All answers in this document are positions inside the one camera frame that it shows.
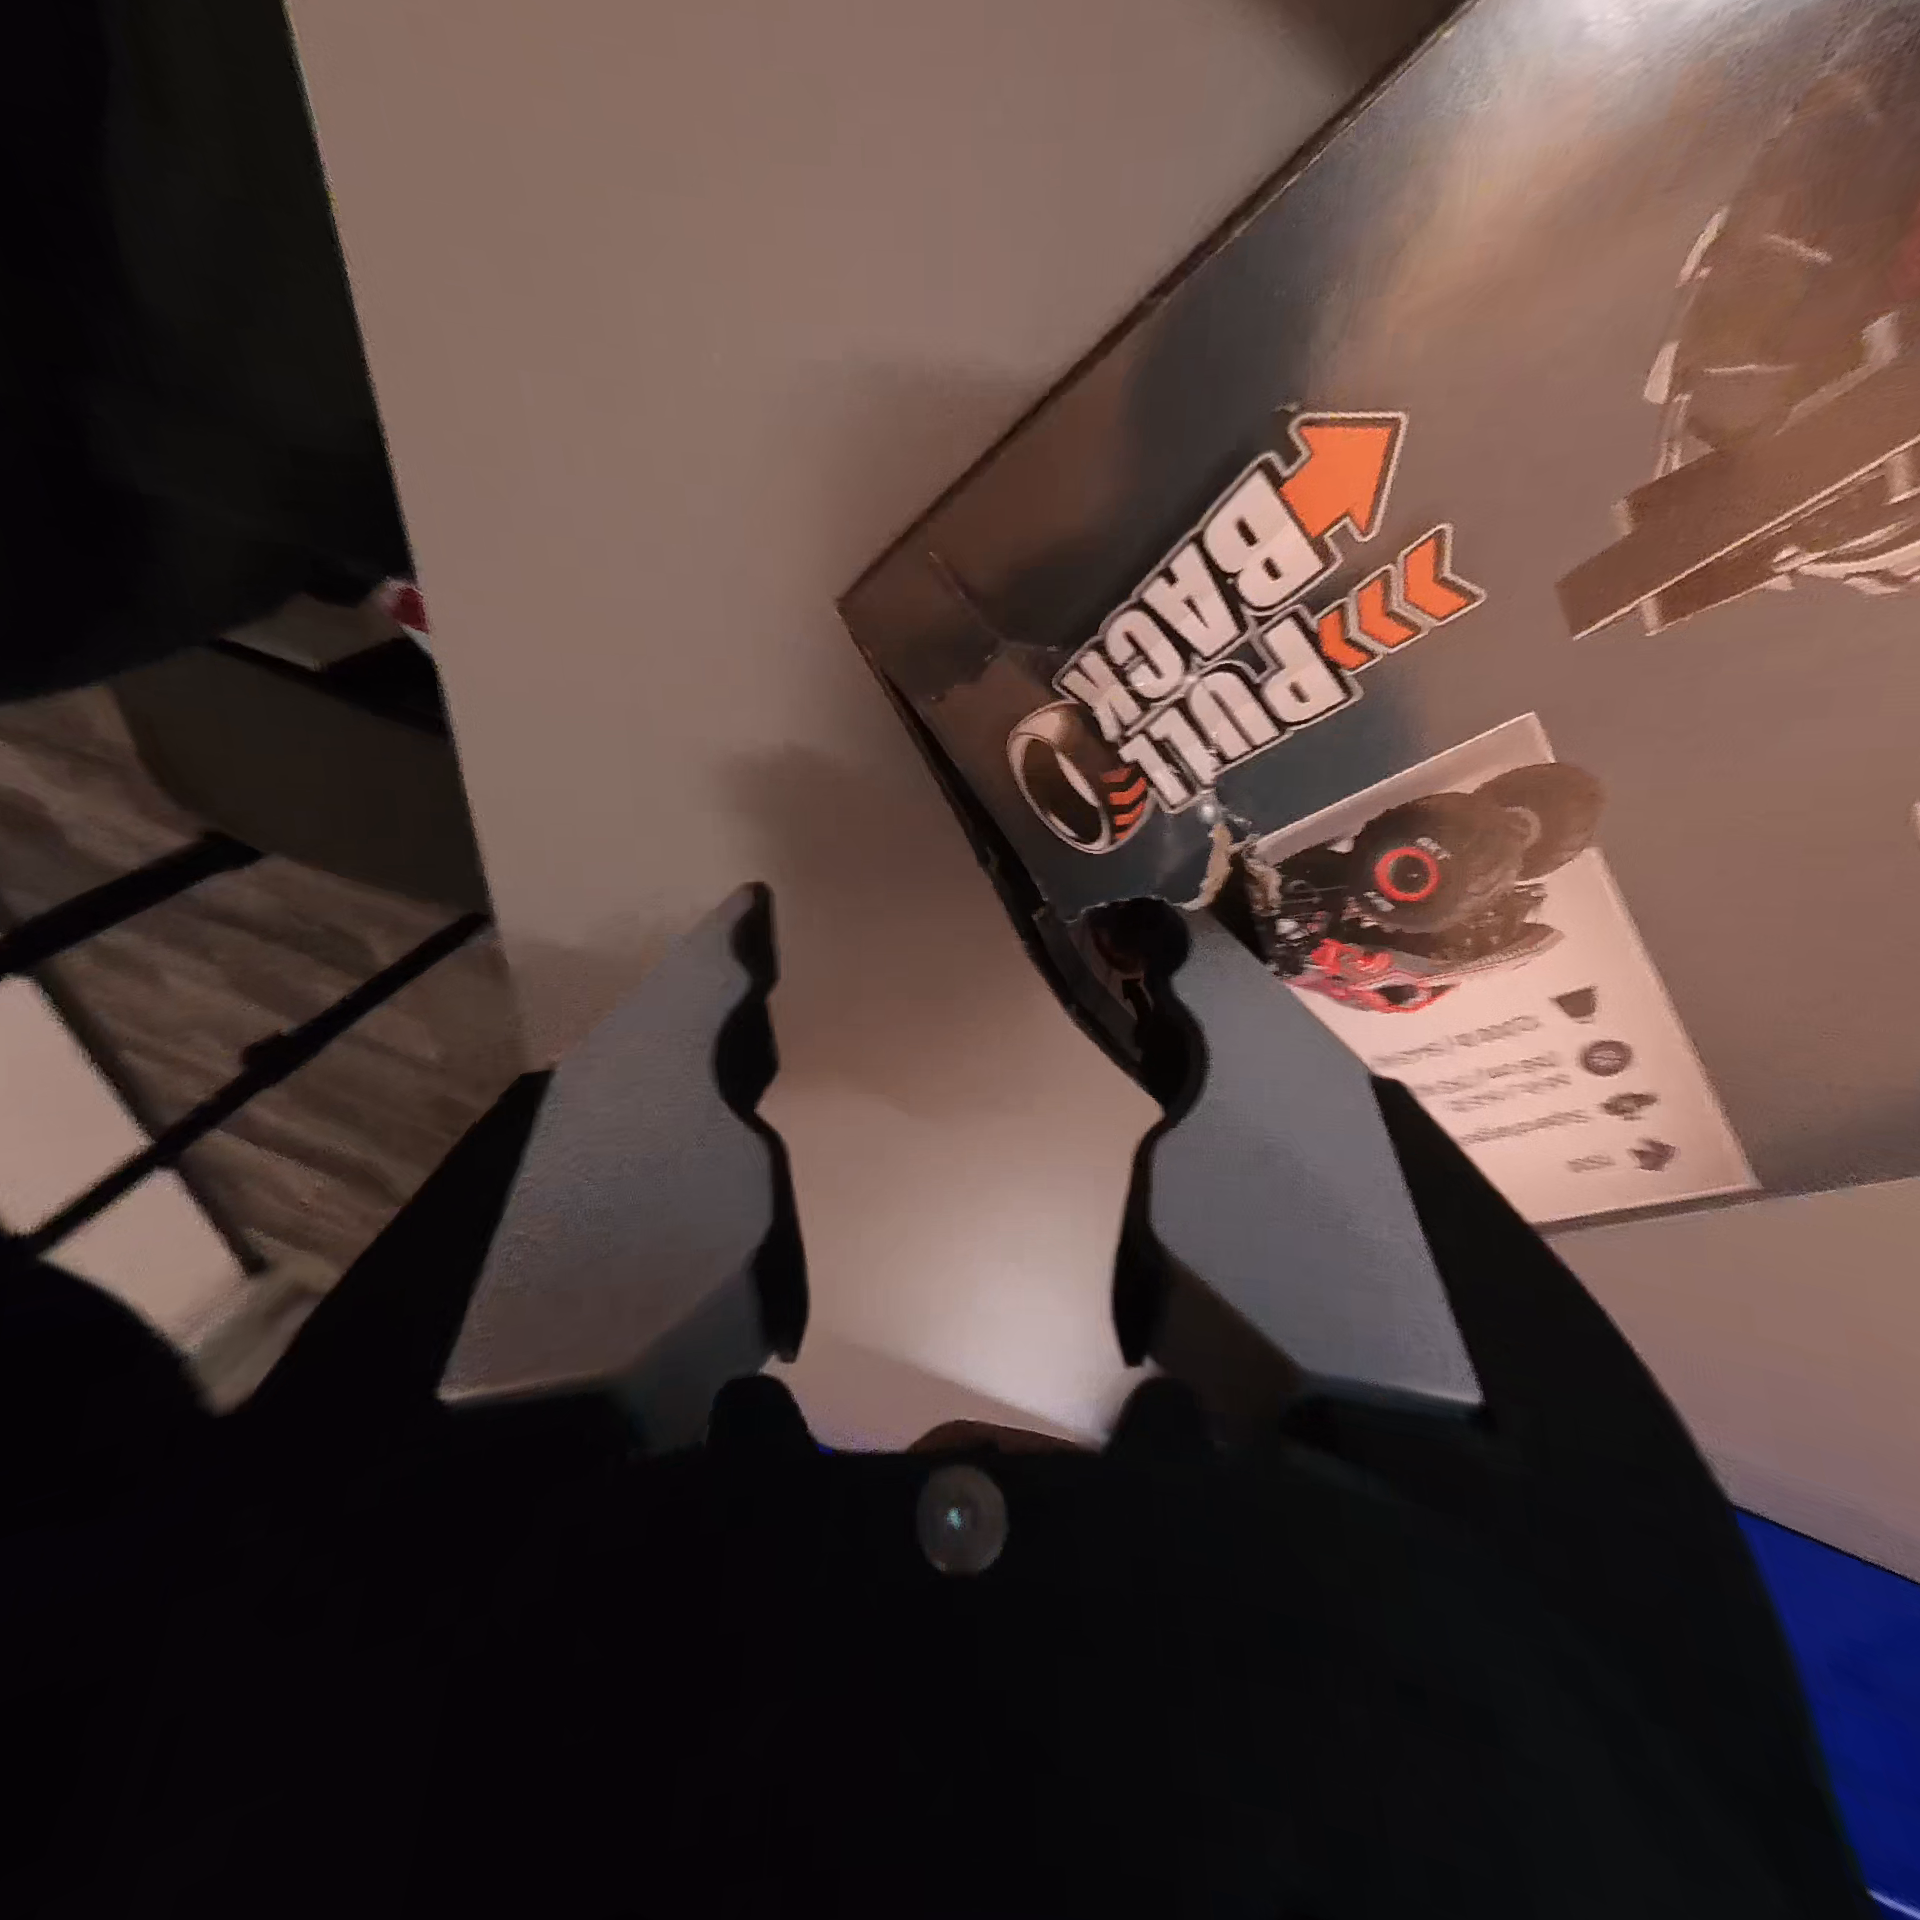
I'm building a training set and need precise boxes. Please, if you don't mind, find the blue plastic bin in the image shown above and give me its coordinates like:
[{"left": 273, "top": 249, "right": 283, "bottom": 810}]
[{"left": 1729, "top": 1504, "right": 1920, "bottom": 1898}]

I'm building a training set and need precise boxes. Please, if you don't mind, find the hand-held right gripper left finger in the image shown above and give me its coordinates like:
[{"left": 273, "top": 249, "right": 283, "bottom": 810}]
[{"left": 435, "top": 880, "right": 816, "bottom": 1412}]

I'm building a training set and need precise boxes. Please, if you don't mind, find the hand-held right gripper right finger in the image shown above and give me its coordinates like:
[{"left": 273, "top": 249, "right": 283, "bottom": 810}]
[{"left": 1111, "top": 901, "right": 1490, "bottom": 1412}]

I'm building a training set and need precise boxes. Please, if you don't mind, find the black toy truck set box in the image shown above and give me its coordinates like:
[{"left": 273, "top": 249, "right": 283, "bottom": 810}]
[{"left": 834, "top": 0, "right": 1920, "bottom": 1233}]

